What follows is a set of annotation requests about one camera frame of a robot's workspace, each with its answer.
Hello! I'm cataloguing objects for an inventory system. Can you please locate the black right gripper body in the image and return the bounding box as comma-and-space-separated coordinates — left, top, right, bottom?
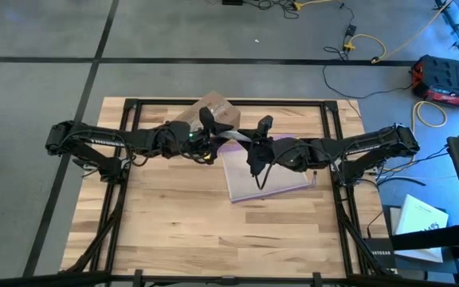
253, 133, 284, 171

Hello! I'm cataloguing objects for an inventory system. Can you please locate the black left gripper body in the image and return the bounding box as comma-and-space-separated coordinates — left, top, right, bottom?
187, 119, 219, 165

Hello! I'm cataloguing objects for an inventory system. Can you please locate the grey box cutter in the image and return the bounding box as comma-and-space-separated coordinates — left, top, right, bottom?
214, 128, 253, 144

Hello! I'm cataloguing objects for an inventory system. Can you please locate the purple-edged mesh zip pouch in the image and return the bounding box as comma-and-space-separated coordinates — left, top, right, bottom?
217, 133, 319, 205

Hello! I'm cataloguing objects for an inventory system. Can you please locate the brown Sephora cardboard box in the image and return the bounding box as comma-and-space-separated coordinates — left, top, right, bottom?
172, 90, 242, 135

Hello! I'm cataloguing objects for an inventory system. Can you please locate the black Netgear device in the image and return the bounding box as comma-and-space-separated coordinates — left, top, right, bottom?
363, 237, 398, 270

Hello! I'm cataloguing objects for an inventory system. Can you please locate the white box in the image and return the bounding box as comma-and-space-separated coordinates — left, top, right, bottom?
393, 193, 451, 265

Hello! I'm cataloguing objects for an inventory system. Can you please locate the red black tool case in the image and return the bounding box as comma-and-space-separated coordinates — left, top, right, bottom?
409, 53, 459, 109

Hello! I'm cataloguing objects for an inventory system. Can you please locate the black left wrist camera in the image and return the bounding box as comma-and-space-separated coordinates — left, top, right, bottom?
198, 105, 216, 135

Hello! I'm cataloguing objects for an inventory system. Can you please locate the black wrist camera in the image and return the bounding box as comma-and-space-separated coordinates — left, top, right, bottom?
198, 105, 216, 135
257, 115, 275, 137

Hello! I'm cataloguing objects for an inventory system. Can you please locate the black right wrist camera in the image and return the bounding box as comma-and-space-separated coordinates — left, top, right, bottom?
257, 115, 275, 137

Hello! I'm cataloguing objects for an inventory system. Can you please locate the black table frame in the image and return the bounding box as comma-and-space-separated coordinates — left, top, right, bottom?
58, 96, 392, 280

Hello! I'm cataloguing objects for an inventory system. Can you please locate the black floor cable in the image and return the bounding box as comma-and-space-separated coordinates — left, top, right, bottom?
322, 46, 414, 100

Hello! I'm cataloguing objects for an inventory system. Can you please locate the short yellow plug cable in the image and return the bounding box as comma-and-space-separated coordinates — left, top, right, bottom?
292, 0, 334, 12

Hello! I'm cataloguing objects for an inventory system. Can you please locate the black blue cable bundle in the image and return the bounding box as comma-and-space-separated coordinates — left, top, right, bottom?
367, 143, 450, 188

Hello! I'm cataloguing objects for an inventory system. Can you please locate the long yellow floor cable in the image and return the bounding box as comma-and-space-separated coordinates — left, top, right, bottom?
343, 0, 454, 65

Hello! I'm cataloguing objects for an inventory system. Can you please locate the coiled yellow cable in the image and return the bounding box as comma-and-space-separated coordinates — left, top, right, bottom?
411, 100, 449, 163

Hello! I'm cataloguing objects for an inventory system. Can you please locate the black frame crossbar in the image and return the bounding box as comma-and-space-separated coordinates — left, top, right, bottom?
0, 269, 459, 287

